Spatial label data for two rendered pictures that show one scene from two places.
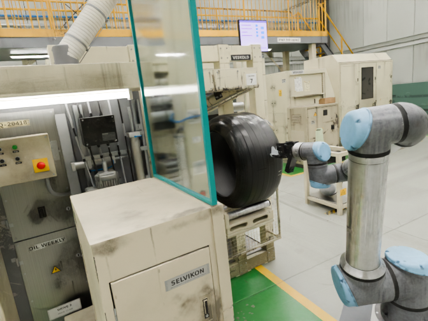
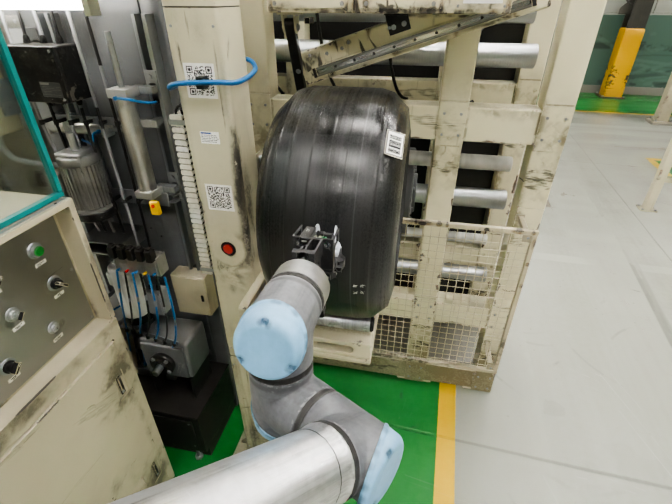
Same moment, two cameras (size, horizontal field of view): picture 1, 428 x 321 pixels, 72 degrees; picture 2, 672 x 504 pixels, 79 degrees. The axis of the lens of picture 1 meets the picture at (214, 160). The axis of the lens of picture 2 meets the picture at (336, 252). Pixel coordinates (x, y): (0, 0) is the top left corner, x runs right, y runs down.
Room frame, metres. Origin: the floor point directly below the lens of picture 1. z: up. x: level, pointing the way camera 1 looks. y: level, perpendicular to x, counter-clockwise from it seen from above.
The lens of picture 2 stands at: (1.11, -0.81, 1.67)
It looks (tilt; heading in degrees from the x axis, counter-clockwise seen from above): 32 degrees down; 41
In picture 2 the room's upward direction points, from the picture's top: straight up
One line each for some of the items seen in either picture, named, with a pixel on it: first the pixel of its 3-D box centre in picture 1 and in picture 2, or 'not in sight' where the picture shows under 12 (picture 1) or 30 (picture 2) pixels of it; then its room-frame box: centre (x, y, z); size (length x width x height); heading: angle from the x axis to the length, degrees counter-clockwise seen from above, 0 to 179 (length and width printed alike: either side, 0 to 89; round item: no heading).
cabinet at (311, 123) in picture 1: (313, 134); not in sight; (6.21, -2.15, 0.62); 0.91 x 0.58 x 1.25; 117
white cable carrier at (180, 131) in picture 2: not in sight; (198, 199); (1.65, 0.17, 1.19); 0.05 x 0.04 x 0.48; 29
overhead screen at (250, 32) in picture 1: (253, 36); not in sight; (5.64, -0.93, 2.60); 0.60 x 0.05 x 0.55; 117
